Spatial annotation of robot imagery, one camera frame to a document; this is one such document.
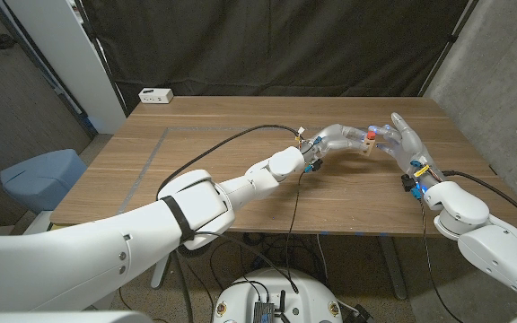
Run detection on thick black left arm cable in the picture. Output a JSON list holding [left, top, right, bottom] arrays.
[[155, 124, 302, 198]]

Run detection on blue padded stool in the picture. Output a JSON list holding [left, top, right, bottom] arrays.
[[0, 148, 88, 214]]

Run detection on grey electronics box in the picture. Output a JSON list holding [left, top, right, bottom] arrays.
[[252, 301, 276, 323]]

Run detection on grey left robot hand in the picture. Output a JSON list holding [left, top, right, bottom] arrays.
[[298, 124, 370, 174]]

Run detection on black wall rail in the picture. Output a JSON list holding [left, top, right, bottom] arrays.
[[0, 0, 99, 138]]

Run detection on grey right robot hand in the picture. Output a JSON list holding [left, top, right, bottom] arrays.
[[368, 111, 443, 189]]

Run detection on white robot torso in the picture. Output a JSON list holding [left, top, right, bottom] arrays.
[[213, 267, 344, 323]]

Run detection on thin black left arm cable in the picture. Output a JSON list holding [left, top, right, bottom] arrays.
[[195, 170, 309, 323]]

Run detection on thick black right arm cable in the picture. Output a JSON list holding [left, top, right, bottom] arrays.
[[441, 170, 517, 232]]

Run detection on black curtain backdrop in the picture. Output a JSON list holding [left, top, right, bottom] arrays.
[[81, 0, 470, 113]]

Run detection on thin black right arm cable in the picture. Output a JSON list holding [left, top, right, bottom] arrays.
[[419, 199, 466, 323]]

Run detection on white cabinet panel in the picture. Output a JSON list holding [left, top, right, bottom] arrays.
[[4, 0, 127, 135]]

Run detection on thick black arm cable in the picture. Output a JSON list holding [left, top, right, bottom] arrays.
[[441, 170, 517, 232], [155, 124, 302, 198]]

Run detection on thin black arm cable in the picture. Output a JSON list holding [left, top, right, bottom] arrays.
[[419, 199, 466, 323], [195, 170, 309, 323]]

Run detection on white power strip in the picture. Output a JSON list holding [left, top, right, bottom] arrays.
[[137, 87, 175, 105]]

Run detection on black frame pole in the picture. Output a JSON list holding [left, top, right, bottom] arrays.
[[73, 0, 129, 118], [417, 0, 482, 98]]

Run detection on grey table leg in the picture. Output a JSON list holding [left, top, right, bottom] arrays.
[[150, 253, 172, 289], [377, 235, 408, 301]]

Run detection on black floor cable tangle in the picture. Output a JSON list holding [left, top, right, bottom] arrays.
[[208, 232, 318, 288]]

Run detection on white floor cable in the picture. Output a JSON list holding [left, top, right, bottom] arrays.
[[315, 232, 329, 282]]

